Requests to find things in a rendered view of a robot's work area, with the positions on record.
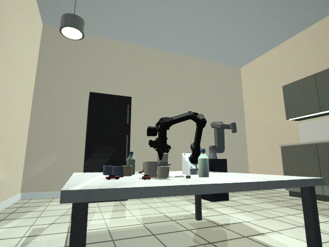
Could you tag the pale green bottle with blue cap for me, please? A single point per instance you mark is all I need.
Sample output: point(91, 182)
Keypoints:
point(203, 165)

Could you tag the red toy car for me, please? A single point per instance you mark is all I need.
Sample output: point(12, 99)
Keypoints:
point(146, 176)
point(111, 177)

